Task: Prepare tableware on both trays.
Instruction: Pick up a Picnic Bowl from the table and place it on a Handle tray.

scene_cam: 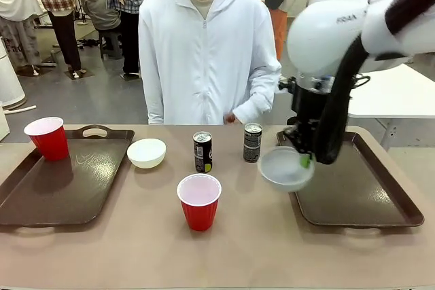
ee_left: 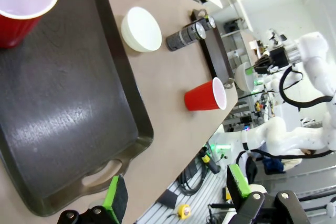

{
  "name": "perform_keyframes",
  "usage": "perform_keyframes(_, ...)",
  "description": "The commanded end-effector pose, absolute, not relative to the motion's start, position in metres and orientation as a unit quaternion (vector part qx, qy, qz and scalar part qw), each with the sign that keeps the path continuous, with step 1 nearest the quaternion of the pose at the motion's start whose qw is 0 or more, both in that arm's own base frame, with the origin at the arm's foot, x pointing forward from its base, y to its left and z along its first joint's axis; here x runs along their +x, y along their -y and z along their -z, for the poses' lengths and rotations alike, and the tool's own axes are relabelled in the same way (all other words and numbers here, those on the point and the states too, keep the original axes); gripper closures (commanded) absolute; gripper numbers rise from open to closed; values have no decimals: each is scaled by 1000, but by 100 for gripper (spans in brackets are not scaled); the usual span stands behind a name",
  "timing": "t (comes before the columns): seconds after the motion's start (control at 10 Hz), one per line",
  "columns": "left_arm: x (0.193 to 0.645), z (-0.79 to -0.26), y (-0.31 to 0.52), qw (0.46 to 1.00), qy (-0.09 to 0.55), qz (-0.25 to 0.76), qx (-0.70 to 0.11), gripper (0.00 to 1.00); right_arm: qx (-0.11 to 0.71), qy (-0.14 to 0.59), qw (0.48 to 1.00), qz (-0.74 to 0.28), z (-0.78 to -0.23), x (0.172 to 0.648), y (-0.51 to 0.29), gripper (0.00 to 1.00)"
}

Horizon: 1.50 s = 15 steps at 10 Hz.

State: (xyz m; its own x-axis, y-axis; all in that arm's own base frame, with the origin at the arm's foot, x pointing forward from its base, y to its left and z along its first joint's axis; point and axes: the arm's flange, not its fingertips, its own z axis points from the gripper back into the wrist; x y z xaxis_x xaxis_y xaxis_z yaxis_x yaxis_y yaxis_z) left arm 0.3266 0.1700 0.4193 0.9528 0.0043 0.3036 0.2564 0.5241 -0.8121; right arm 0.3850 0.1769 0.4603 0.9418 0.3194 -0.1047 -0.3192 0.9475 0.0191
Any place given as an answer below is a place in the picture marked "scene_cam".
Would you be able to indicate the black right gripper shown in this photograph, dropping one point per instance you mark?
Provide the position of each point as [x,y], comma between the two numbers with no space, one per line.
[306,106]

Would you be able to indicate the white bowl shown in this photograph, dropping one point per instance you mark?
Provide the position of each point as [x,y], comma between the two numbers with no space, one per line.
[283,171]
[146,153]

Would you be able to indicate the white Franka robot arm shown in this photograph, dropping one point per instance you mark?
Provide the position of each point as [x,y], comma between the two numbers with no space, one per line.
[326,28]

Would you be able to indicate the person's left hand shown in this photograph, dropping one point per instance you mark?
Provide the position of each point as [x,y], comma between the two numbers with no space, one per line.
[230,117]

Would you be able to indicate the black can with white text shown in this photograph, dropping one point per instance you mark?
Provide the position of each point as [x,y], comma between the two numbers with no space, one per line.
[253,142]

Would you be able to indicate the brown plastic tray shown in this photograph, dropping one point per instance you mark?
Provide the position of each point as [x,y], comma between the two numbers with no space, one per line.
[57,181]
[360,188]

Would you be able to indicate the black can with yellow label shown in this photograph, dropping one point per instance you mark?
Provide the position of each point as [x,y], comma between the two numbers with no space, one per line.
[203,151]

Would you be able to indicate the white table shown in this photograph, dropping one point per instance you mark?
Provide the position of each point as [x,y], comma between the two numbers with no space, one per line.
[391,93]

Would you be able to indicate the red plastic cup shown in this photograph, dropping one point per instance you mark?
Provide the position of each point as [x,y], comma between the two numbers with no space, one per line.
[199,201]
[48,138]

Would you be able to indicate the person in white hoodie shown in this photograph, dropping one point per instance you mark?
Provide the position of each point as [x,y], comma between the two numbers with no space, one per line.
[204,55]

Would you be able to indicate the person in orange trousers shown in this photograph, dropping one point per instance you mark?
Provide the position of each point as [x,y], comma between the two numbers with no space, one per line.
[280,1]

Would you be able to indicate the grey stool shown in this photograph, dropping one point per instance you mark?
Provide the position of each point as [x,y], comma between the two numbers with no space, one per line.
[110,43]

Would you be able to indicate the person in blue plaid shirt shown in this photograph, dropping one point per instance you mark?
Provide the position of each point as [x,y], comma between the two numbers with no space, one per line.
[130,4]

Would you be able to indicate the person in red plaid shirt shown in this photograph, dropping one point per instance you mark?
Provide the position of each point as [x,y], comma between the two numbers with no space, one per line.
[57,8]

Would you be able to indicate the white cylindrical appliance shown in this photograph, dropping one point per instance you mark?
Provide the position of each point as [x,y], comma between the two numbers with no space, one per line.
[9,76]

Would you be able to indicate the person in white shirt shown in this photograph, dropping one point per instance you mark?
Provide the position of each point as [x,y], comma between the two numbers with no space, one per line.
[17,15]

